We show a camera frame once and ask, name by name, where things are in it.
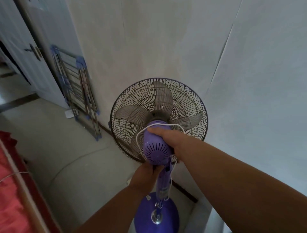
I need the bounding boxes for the person's left forearm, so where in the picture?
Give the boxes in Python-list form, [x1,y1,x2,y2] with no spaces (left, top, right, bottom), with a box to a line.
[76,184,147,233]

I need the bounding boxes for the white door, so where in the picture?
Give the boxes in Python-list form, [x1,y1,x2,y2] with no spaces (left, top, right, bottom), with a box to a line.
[0,0,70,109]

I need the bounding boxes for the thin white cable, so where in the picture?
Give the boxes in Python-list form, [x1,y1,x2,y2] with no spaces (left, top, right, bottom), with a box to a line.
[0,171,27,184]

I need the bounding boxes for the person's right hand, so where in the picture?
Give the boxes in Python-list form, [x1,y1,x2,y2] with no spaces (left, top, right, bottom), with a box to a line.
[147,127,185,157]

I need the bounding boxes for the white fan power cord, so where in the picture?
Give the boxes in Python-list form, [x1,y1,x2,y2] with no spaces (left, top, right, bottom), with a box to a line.
[136,124,186,201]

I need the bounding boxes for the purple fan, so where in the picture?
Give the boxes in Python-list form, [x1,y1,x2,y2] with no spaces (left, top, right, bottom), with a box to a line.
[110,77,209,233]

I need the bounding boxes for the dark door handle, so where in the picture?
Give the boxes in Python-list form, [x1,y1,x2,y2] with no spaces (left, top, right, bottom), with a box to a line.
[24,44,43,61]

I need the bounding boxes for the folded metal drying rack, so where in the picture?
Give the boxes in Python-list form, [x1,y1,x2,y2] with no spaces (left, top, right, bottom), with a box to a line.
[50,45,102,141]

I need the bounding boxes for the wooden bed frame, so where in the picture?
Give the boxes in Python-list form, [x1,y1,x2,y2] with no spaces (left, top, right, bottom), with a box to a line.
[0,131,61,233]

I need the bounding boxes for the person's left hand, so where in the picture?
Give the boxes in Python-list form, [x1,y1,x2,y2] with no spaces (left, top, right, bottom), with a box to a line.
[129,163,164,193]

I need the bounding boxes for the person's right forearm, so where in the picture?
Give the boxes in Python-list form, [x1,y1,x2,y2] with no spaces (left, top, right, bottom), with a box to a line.
[173,134,307,233]

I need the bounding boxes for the red bed cover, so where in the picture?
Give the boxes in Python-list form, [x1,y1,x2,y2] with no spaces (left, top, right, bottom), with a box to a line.
[0,131,33,233]

